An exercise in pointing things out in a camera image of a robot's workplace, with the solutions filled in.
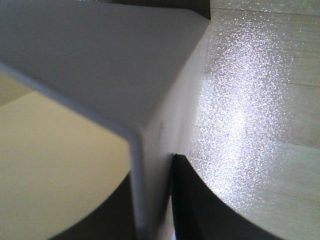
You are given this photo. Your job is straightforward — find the white cardboard trash bin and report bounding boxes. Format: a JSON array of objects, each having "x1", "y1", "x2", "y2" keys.
[{"x1": 0, "y1": 0, "x2": 211, "y2": 240}]

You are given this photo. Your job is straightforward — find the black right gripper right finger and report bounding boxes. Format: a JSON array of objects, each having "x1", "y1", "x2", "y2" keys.
[{"x1": 171, "y1": 154, "x2": 278, "y2": 240}]

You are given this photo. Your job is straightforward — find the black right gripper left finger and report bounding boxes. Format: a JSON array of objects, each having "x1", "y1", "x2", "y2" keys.
[{"x1": 52, "y1": 174, "x2": 136, "y2": 240}]

